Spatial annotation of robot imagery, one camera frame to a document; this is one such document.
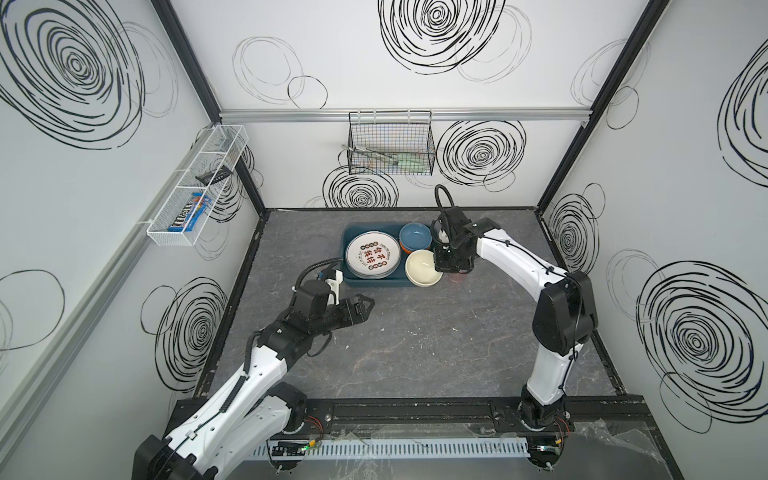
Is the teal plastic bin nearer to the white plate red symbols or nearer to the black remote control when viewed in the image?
the white plate red symbols

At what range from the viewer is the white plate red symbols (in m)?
1.01

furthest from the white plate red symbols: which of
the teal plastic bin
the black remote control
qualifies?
the black remote control
